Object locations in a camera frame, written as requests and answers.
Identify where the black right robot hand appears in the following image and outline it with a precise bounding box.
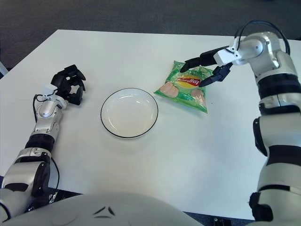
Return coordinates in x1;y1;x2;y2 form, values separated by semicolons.
180;46;233;88

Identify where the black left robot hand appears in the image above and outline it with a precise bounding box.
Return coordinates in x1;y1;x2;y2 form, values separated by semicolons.
51;64;87;106

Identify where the green chips snack bag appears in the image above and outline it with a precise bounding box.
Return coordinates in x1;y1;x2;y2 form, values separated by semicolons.
154;60;209;114

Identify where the white plate with black rim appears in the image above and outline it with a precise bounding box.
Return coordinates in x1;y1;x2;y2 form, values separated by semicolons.
100;88;159;140

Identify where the left wrist white connector box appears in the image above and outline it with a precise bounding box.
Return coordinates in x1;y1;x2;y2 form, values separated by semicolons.
43;84;58;97

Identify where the wrist white connector box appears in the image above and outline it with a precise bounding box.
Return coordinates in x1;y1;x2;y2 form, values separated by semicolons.
43;84;58;97
214;48;241;67

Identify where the right wrist white connector box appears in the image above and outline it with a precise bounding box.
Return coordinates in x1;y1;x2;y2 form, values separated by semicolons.
214;48;241;67

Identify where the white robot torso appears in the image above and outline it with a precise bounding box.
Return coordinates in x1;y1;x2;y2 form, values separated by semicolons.
4;191;205;226

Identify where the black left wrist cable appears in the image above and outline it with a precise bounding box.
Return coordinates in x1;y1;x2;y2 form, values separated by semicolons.
32;93;51;122

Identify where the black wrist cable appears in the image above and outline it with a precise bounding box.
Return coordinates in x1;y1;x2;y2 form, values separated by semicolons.
234;20;291;56
32;93;51;122

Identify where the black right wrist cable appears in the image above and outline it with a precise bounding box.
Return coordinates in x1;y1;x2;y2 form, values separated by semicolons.
234;20;291;56

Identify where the black left elbow cable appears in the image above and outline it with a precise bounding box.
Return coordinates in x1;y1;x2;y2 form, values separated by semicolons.
50;157;61;189

